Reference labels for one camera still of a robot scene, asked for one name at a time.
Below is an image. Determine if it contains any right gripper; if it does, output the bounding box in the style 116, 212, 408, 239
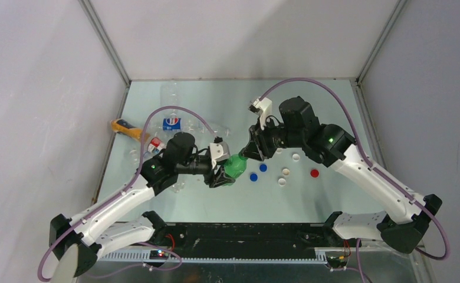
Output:
241, 116, 304, 162

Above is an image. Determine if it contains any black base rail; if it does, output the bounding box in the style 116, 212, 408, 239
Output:
146, 217, 345, 258

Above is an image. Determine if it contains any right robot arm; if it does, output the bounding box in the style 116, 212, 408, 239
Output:
239, 97, 442, 254

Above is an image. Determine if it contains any clear bottle with red ring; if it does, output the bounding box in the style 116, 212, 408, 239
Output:
129, 137, 166, 166

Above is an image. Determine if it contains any clear bottle with blue label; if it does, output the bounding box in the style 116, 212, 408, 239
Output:
148, 117, 231, 138

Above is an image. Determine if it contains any white cable duct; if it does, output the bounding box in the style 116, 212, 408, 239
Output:
98, 249, 327, 264

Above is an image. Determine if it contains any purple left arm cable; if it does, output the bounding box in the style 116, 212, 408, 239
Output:
37, 105, 220, 283

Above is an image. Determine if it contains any orange bottle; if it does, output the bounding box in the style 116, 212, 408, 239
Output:
110, 119, 151, 143

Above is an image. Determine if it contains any green plastic bottle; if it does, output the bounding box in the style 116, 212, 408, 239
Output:
224, 154, 248, 186

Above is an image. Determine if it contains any clear crushed plastic bottle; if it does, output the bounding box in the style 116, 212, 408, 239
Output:
169, 176, 186, 193

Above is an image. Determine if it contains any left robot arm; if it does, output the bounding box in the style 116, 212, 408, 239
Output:
49, 133, 235, 282

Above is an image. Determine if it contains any red bottle cap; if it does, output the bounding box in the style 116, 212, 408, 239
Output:
310, 169, 320, 178

